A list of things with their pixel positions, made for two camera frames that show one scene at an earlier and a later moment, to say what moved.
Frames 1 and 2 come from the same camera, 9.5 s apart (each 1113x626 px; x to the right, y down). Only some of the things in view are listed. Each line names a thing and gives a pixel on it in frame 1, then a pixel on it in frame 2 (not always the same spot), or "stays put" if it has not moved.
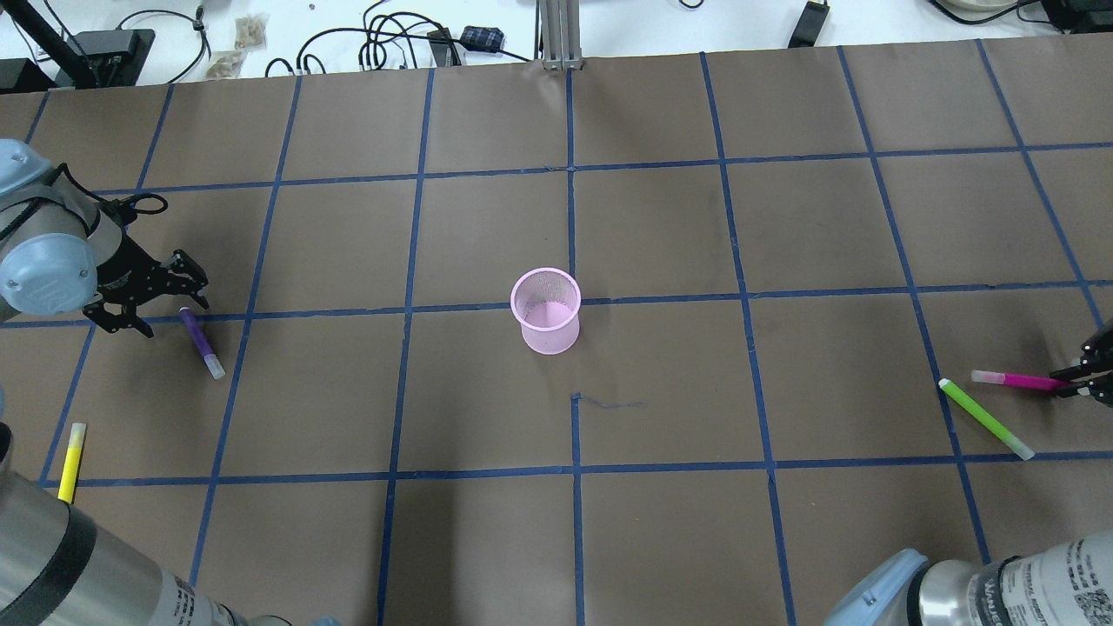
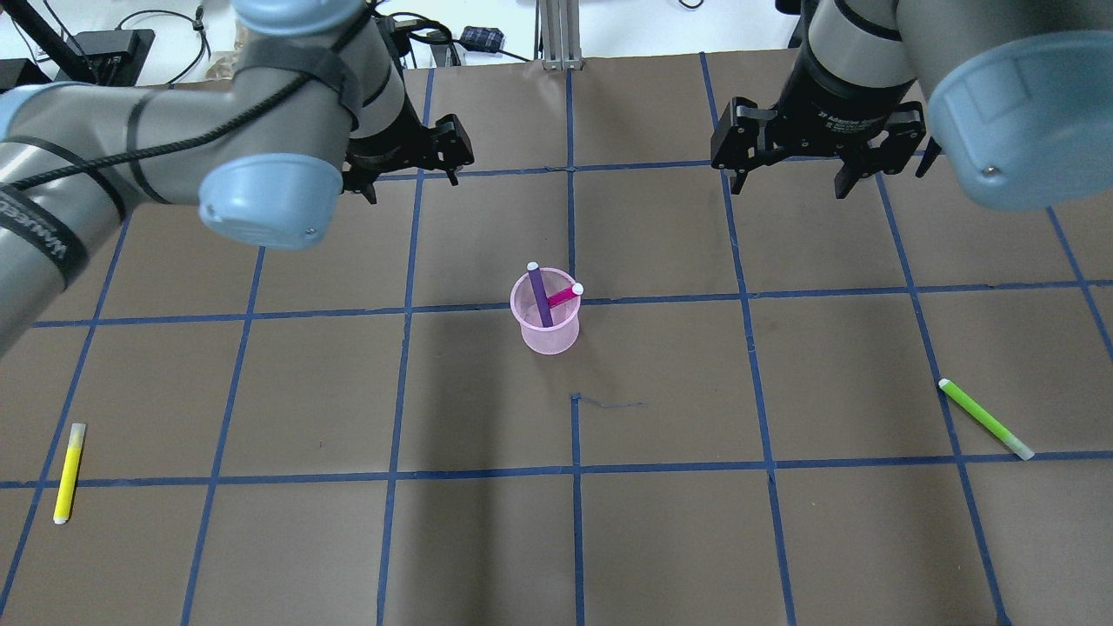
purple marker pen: [201, 344] -> [542, 301]
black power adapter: [483, 38] stays put
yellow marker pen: [73, 460] stays put
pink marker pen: [1019, 380] -> [576, 289]
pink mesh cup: [546, 302] stays put
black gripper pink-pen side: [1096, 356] -> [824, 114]
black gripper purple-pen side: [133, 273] -> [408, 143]
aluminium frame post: [560, 27] stays put
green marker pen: [1023, 450] stays put
